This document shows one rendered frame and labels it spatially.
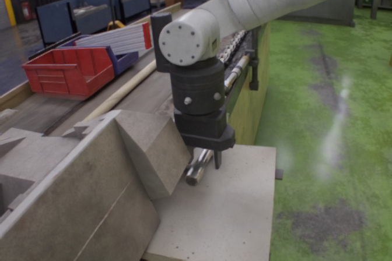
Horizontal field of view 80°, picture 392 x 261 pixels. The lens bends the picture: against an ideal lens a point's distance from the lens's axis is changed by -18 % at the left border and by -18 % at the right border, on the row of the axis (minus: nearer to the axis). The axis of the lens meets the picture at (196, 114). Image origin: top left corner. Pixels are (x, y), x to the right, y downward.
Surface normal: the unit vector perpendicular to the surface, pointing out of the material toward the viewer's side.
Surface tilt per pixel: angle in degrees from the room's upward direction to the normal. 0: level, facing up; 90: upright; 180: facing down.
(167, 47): 90
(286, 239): 0
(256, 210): 0
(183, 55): 90
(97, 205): 80
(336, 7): 90
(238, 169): 0
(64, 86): 92
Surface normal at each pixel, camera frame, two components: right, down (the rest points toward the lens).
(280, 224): -0.07, -0.86
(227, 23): -0.29, 0.51
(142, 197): 0.92, -0.04
